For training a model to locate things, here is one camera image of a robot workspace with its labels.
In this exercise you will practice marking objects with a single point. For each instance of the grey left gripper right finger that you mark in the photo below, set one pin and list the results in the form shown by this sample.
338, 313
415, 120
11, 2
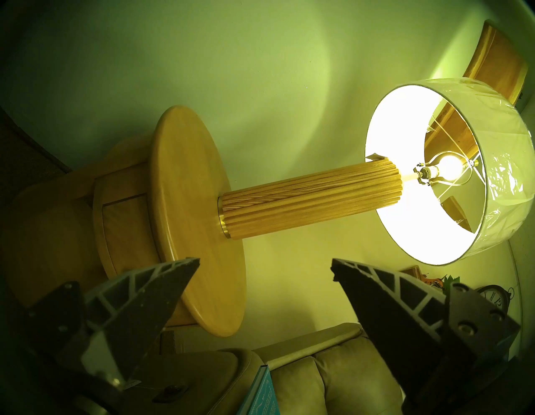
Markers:
401, 326

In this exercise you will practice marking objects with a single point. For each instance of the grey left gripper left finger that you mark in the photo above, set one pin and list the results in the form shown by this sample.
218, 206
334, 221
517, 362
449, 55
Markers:
125, 318

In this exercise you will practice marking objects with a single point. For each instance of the blue book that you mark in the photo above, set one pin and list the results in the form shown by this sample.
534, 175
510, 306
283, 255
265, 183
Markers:
261, 395

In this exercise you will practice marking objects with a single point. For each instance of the beige leather sofa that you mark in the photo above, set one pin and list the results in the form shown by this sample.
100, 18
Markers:
334, 376

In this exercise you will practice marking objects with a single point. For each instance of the green plant in woven basket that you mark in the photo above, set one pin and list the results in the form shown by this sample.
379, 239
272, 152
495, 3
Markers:
451, 281

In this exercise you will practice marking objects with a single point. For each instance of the round wooden side table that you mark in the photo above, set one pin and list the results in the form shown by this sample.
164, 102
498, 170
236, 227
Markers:
188, 188

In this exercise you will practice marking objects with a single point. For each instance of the wooden table lamp white shade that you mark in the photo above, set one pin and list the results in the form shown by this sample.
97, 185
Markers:
309, 196

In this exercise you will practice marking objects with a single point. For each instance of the rustic wooden wall shelf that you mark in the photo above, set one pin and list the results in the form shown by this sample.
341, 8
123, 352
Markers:
411, 272

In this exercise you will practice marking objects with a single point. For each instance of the round dark wall clock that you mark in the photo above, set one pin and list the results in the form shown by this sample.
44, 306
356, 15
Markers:
495, 295

